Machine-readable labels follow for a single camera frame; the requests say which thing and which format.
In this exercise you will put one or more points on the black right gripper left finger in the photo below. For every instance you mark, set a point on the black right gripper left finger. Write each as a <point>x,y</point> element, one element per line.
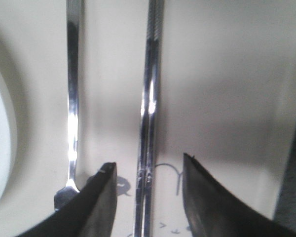
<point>91,213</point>

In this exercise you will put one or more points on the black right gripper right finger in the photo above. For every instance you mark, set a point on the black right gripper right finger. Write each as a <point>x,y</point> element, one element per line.
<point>213,211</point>

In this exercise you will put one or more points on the white round plate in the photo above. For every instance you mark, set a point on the white round plate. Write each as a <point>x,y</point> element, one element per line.
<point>8,135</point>

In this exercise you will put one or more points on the silver metal chopstick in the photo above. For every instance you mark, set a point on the silver metal chopstick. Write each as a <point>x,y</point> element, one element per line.
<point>155,39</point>
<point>143,135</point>

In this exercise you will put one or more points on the silver metal fork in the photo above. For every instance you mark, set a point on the silver metal fork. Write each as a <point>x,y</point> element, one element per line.
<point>73,13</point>

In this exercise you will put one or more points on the cream rabbit serving tray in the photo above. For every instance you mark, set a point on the cream rabbit serving tray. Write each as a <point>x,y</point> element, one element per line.
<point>227,97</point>

